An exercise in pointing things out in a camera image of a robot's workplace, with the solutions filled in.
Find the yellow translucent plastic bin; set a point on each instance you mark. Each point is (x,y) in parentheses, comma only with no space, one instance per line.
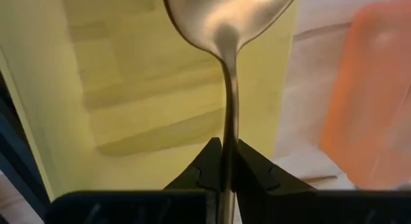
(128,89)

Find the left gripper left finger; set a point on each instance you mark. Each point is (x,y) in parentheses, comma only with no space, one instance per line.
(180,208)

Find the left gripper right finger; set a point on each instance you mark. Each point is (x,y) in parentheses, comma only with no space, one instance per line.
(289,208)

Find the black aluminium table frame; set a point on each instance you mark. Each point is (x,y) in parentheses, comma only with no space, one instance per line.
(16,160)

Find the orange translucent plastic bin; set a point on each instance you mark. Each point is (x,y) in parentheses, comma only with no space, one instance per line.
(369,105)

